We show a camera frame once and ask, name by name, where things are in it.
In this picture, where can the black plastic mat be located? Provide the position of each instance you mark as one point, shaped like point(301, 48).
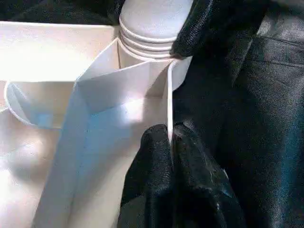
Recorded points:
point(256, 118)

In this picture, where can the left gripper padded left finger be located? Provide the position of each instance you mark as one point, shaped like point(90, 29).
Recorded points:
point(149, 185)

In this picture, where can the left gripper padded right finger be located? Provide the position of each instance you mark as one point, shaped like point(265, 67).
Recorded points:
point(204, 190)

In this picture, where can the white plastic table leg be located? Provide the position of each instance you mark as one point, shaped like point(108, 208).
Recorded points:
point(152, 23)

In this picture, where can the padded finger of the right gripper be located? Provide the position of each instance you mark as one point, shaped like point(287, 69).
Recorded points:
point(199, 23)

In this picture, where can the white plastic table top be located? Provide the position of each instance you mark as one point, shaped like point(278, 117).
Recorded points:
point(61, 118)

